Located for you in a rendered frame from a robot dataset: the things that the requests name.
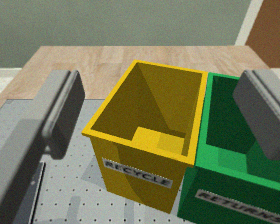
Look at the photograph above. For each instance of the yellow recycle bin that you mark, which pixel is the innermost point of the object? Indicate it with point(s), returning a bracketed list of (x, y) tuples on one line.
[(144, 135)]

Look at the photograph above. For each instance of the green bin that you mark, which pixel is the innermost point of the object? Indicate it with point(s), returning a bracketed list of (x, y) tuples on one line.
[(212, 194)]

